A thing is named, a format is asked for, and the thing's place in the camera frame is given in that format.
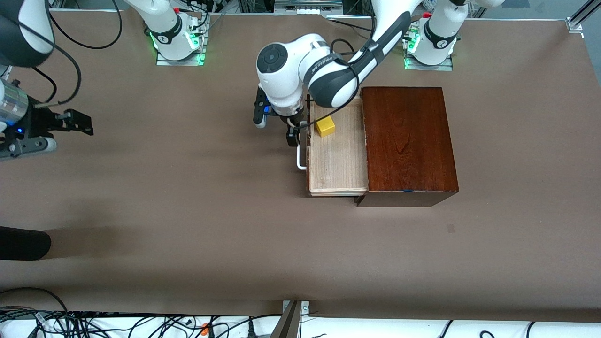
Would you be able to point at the aluminium frame profile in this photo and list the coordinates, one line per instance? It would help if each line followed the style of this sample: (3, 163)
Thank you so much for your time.
(582, 14)

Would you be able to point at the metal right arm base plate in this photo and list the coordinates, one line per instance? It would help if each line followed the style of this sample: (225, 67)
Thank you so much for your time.
(181, 63)

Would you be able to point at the dark brown wooden cabinet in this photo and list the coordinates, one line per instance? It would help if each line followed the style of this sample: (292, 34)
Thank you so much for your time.
(408, 141)

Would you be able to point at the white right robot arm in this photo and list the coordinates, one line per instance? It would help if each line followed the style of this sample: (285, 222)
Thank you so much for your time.
(28, 28)

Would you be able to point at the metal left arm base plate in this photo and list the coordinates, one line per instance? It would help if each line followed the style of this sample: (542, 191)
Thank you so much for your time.
(429, 67)

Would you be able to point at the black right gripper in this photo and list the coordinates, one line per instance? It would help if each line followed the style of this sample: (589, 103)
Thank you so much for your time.
(38, 123)

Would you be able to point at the white power strip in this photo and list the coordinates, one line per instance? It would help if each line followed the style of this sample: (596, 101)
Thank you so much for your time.
(307, 11)

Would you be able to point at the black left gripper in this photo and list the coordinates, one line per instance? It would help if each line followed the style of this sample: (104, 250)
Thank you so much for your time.
(293, 134)

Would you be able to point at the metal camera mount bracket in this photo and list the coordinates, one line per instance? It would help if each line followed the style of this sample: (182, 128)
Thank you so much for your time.
(288, 324)

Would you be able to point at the yellow wooden block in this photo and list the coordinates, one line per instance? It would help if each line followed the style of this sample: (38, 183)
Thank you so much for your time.
(325, 126)

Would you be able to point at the black cylinder object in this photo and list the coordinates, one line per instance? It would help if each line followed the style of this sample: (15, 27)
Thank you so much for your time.
(23, 243)

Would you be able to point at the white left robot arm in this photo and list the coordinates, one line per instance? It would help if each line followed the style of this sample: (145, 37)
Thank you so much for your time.
(286, 75)

